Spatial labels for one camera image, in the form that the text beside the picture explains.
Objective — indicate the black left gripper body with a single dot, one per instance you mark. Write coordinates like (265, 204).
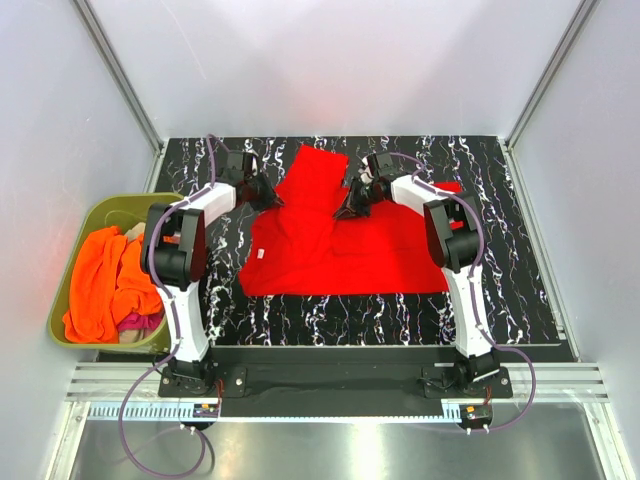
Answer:
(260, 193)

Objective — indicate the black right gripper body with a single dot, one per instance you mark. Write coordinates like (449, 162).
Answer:
(362, 193)

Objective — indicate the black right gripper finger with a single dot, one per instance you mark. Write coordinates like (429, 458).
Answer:
(361, 212)
(343, 212)

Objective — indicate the red t shirt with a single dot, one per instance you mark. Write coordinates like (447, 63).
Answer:
(300, 249)

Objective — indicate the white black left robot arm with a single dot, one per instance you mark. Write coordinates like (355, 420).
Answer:
(174, 255)

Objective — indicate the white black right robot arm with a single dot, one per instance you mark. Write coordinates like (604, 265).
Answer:
(455, 243)

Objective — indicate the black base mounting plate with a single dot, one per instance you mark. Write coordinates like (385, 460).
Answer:
(341, 382)

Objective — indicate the orange t shirt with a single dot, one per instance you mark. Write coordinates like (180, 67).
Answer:
(90, 316)

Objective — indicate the olive green plastic bin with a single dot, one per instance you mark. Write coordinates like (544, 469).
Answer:
(124, 211)

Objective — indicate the left orange connector board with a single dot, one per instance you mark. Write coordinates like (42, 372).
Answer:
(206, 410)

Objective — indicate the orange connector board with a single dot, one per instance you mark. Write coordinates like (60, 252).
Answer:
(477, 412)
(206, 410)

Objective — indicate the right orange connector board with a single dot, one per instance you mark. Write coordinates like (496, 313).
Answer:
(477, 412)

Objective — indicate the left aluminium corner post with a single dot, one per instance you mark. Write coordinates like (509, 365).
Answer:
(107, 52)

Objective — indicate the aluminium corner post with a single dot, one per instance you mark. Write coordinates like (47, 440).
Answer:
(107, 52)
(560, 54)

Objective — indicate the aluminium frame rail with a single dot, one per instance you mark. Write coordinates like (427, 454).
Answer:
(343, 421)

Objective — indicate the right aluminium corner post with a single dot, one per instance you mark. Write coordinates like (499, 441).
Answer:
(560, 54)

